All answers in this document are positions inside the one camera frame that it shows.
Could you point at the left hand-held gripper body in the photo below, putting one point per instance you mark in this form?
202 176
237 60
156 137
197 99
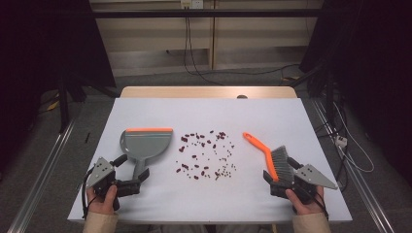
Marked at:
100 171

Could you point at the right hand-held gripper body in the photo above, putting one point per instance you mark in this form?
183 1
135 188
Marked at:
315 177

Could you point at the orange brush with grey bristles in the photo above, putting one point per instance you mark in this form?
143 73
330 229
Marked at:
278 161

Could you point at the grey dustpan with orange edge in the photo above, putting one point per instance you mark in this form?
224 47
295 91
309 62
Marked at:
145 144

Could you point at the red and green beans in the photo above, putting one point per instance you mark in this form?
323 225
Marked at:
207 155

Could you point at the person's right hand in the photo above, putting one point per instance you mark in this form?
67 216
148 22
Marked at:
304 205

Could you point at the person's left hand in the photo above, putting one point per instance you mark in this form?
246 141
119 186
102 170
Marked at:
102 204

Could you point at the small black stick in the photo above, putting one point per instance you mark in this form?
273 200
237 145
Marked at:
87 137

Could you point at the black metal stand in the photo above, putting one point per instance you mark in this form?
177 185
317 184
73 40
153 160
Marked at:
63 106

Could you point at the yellow floor tape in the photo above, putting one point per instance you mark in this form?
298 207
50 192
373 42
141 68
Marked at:
53 105
290 78

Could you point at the white table board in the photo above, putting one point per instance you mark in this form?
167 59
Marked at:
210 113

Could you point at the wooden table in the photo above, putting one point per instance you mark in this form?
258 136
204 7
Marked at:
194 92

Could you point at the black curtain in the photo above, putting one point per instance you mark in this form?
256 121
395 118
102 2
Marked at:
39 42
372 48

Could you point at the aluminium floor rail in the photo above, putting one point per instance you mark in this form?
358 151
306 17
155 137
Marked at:
353 171
42 174

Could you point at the black horizontal frame bar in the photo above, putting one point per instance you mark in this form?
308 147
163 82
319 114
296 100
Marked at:
226 13

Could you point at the white wall socket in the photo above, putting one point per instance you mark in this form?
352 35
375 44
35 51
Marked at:
191 4

